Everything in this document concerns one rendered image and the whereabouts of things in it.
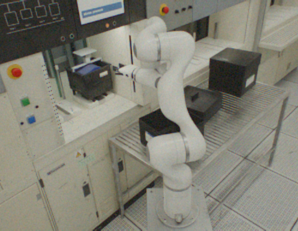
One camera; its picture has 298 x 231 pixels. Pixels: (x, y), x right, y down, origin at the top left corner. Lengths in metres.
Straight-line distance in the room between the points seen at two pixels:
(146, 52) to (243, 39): 2.05
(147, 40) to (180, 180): 0.55
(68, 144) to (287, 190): 1.80
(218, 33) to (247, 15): 0.34
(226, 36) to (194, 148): 2.12
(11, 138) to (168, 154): 0.78
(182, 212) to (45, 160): 0.78
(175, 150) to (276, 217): 1.52
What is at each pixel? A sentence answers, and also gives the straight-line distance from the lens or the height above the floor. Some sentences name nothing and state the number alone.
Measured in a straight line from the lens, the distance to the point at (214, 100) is 1.98.
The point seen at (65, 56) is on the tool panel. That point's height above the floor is 0.99.
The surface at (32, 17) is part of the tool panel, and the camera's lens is 1.38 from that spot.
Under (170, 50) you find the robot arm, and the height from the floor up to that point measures 1.48.
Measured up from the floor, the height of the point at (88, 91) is 1.00.
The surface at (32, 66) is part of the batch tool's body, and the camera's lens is 1.43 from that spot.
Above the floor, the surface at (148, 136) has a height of 0.86.
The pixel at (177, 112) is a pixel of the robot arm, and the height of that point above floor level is 1.28.
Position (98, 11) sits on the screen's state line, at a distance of 1.56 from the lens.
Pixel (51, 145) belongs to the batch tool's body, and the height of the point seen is 0.90.
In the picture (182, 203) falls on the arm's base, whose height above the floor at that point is 0.87.
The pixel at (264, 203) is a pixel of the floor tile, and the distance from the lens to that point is 2.53.
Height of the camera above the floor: 1.84
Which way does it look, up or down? 33 degrees down
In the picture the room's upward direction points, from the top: 4 degrees counter-clockwise
